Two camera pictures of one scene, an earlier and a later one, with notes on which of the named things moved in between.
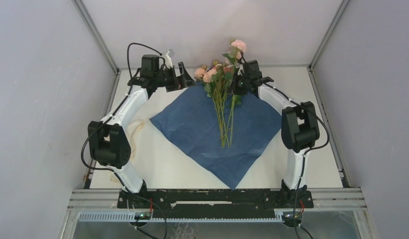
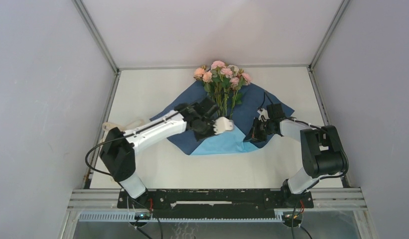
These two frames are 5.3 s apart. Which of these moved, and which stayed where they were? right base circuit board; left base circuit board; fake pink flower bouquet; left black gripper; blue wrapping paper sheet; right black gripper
Moved: left black gripper; fake pink flower bouquet; right black gripper; blue wrapping paper sheet
Stayed: left base circuit board; right base circuit board
